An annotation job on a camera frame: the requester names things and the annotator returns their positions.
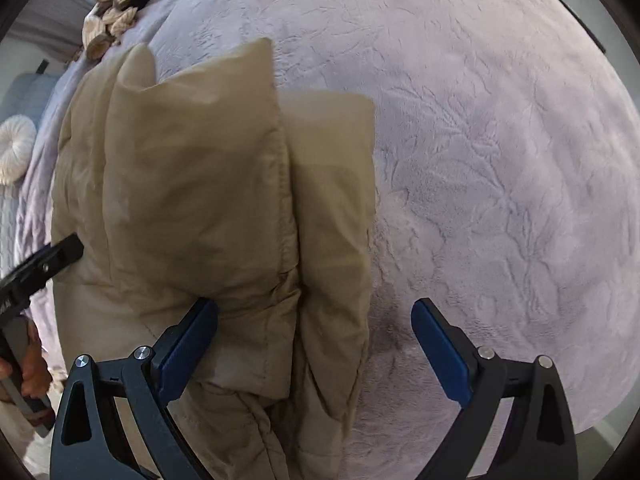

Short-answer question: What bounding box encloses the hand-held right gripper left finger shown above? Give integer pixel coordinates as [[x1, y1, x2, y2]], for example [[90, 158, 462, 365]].
[[50, 297, 219, 480]]

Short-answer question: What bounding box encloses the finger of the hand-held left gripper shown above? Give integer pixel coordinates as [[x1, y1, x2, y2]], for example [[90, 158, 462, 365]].
[[0, 234, 85, 306]]

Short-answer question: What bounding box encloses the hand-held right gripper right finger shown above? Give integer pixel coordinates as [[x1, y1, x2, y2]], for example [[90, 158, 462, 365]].
[[411, 297, 578, 480]]

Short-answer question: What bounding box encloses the beige puffer jacket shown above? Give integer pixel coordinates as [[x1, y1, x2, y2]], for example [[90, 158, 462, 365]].
[[50, 37, 376, 480]]

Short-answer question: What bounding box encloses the person's left hand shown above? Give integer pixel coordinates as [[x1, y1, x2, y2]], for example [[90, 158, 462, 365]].
[[0, 319, 52, 401]]

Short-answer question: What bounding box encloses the round white cushion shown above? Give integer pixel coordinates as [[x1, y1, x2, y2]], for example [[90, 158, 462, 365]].
[[0, 115, 38, 186]]

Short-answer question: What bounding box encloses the lavender plush blanket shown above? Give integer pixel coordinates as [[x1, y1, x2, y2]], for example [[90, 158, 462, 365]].
[[15, 0, 636, 480]]

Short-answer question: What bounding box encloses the grey pleated curtain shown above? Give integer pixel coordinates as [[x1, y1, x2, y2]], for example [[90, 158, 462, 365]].
[[15, 0, 101, 63]]

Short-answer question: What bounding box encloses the brown patterned cloth pile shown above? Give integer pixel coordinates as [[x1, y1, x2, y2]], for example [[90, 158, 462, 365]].
[[80, 0, 173, 61]]

